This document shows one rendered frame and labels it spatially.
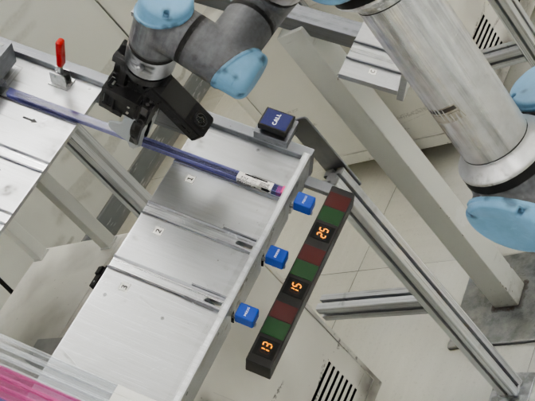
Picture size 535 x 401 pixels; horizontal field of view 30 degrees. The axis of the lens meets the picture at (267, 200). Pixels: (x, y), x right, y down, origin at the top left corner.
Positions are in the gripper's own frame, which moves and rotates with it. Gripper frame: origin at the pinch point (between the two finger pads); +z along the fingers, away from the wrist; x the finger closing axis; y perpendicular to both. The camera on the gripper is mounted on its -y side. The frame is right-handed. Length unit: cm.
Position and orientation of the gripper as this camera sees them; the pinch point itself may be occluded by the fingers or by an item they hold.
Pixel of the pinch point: (141, 140)
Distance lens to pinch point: 164.6
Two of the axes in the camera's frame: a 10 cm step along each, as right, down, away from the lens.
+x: -4.0, 7.4, -5.4
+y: -8.8, -4.8, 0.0
